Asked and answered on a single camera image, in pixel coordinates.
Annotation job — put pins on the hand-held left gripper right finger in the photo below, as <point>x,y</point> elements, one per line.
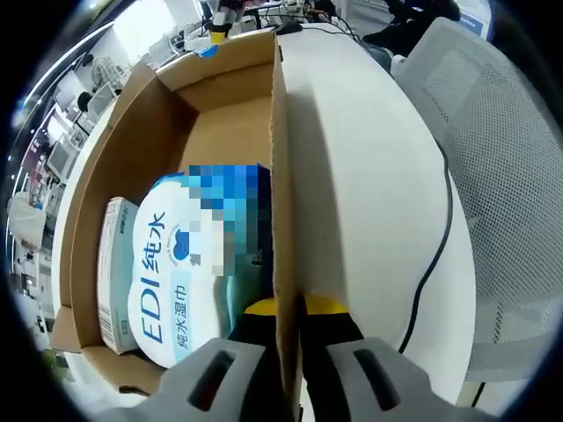
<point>360,378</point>

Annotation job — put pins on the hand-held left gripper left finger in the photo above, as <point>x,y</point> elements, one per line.
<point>220,378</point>

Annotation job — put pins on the blue soft tissue pack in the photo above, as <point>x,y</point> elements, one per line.
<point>206,52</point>

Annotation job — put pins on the brown cardboard shoe box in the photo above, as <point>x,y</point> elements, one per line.
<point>211,114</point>

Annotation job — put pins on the white soft wet wipes pack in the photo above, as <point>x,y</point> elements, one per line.
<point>154,272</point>

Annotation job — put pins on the black computer mouse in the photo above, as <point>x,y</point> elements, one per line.
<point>289,29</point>

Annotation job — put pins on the small black white gadget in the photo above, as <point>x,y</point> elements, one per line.
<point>134,390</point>

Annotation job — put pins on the small grey carton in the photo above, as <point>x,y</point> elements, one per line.
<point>115,272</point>

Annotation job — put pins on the person's black shirt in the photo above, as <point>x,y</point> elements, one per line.
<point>409,26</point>

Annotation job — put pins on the white mesh chair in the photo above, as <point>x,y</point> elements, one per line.
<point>497,176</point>

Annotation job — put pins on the blue wall poster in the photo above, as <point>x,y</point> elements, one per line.
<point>475,17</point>

